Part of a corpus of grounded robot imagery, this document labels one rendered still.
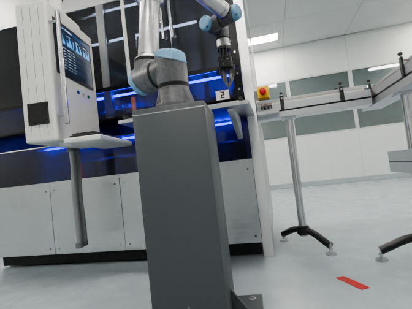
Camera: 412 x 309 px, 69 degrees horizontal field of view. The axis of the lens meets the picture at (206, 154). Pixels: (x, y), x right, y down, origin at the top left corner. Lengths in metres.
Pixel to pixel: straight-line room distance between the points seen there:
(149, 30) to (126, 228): 1.32
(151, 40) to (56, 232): 1.61
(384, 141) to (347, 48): 1.99
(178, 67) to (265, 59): 5.75
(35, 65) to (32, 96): 0.16
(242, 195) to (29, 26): 1.50
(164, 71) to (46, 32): 0.91
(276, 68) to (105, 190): 5.22
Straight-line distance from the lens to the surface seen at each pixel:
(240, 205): 1.89
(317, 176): 6.52
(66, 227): 2.40
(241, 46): 2.01
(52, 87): 1.78
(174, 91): 1.09
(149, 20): 1.35
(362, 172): 6.68
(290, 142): 2.02
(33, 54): 1.88
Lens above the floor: 0.56
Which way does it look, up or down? 3 degrees up
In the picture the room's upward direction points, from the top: 7 degrees counter-clockwise
